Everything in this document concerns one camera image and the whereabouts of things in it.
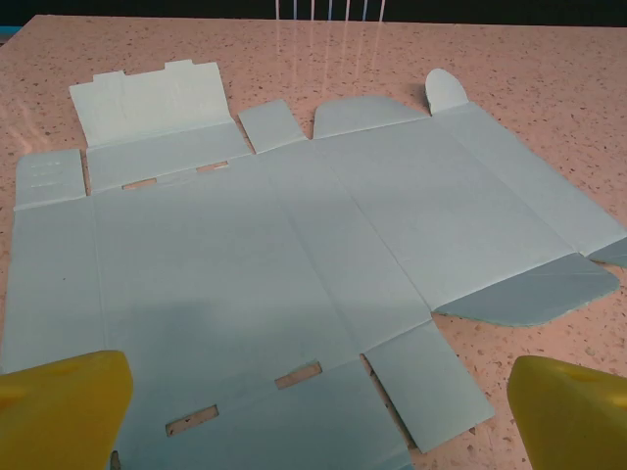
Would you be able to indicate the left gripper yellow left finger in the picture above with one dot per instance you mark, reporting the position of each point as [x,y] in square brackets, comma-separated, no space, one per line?
[59,416]

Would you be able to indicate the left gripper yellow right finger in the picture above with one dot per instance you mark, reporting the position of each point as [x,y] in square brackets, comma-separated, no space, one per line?
[573,421]

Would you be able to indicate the pale blue paper box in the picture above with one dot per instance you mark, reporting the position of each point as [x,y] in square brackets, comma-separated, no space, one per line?
[245,245]

